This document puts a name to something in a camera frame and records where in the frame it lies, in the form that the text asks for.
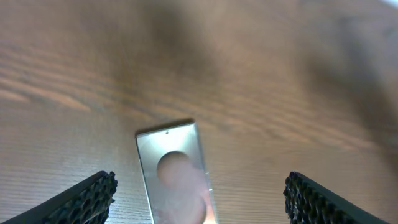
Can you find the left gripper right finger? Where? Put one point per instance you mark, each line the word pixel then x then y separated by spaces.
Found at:
pixel 307 202

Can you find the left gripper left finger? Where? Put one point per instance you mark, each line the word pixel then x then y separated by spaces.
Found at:
pixel 87 202

